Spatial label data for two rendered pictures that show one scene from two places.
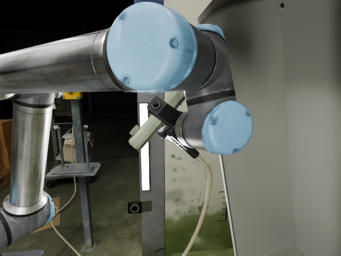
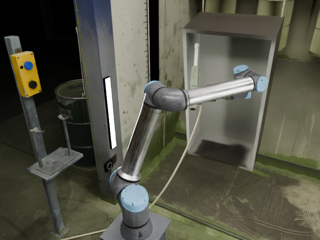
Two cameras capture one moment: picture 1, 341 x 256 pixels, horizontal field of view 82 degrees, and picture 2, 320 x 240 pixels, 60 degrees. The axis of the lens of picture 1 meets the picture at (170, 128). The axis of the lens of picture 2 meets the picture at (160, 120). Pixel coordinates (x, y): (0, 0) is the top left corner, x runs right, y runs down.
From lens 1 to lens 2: 1.68 m
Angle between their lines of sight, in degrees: 54
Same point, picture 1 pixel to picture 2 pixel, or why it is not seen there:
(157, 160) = (116, 120)
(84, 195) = (52, 186)
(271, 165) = not seen: hidden behind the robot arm
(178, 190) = (128, 136)
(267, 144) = not seen: hidden behind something
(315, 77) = (219, 51)
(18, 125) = (155, 121)
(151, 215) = (116, 164)
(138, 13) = (264, 79)
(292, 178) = not seen: hidden behind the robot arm
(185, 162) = (130, 113)
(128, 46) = (261, 85)
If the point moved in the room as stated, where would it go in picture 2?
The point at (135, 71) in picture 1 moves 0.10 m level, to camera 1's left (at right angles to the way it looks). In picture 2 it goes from (262, 89) to (256, 95)
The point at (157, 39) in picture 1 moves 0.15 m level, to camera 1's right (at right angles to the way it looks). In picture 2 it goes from (265, 83) to (273, 76)
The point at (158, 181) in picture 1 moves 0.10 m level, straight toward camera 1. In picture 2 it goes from (117, 136) to (127, 139)
